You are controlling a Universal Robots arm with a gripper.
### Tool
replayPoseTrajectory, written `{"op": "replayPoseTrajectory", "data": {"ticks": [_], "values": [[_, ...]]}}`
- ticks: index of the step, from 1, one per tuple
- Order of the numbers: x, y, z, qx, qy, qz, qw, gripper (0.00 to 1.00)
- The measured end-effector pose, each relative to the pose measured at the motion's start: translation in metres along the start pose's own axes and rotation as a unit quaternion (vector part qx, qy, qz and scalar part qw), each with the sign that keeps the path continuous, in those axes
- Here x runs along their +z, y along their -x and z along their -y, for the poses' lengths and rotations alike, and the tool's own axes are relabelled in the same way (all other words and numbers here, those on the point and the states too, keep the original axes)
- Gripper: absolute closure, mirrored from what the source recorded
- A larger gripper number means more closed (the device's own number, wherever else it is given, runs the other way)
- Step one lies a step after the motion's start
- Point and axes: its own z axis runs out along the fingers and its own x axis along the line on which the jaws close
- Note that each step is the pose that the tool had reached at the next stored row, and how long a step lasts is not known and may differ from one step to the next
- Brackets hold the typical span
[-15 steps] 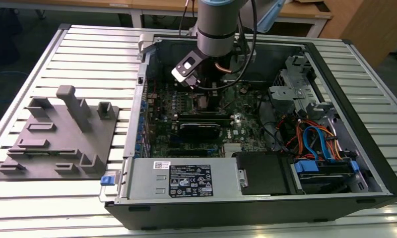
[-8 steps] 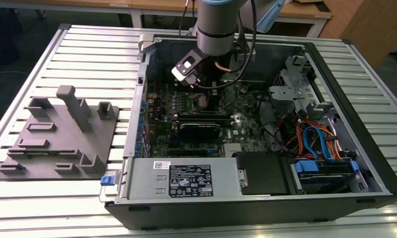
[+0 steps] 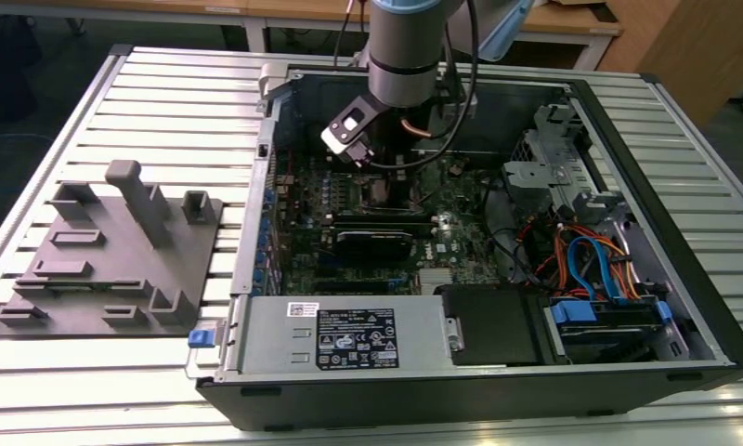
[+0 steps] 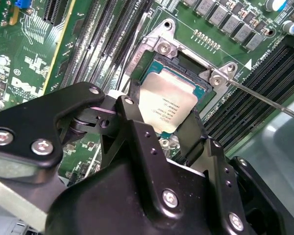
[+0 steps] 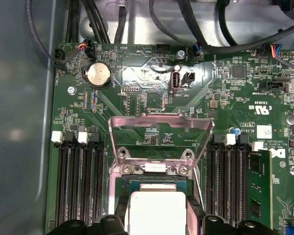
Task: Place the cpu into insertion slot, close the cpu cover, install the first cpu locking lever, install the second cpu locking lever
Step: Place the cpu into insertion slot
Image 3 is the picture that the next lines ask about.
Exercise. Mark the hard disk in blue carrier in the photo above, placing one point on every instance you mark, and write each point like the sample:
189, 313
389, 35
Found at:
573, 316

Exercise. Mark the wooden desk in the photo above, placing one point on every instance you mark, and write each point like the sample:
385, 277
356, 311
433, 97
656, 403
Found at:
564, 28

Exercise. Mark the blue case latch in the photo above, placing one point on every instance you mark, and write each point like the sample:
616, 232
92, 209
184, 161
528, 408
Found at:
200, 339

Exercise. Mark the silver power supply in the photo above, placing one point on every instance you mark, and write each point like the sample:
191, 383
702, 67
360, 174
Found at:
272, 334

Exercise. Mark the black graphics card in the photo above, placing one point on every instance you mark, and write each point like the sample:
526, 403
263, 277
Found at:
375, 246

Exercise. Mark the black PC case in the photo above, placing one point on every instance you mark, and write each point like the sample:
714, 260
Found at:
409, 409

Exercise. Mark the grey metal drive cage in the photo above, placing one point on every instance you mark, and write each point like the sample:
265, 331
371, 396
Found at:
533, 181

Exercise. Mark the green motherboard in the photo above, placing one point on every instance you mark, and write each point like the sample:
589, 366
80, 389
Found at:
465, 232

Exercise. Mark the grey parts rack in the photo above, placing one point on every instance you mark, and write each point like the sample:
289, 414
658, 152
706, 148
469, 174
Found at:
117, 260

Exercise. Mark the CPU socket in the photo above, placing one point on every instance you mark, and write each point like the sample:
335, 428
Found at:
391, 211

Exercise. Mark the beige case lever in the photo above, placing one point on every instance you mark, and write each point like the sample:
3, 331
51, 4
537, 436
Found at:
271, 76

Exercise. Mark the wooden cabinet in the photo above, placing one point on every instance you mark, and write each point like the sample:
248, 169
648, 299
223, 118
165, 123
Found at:
700, 46

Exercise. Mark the black expansion slot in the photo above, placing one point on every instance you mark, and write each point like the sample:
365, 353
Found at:
347, 285

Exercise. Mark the black RAM slot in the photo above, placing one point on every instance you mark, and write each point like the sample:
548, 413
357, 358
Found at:
377, 217
377, 227

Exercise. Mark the small silver heatsink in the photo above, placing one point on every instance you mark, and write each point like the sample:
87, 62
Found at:
435, 276

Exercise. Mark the black plastic shroud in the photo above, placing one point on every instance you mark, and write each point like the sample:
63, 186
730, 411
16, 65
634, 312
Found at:
496, 325

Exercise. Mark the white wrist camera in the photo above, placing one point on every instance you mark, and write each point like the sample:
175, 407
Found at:
349, 125

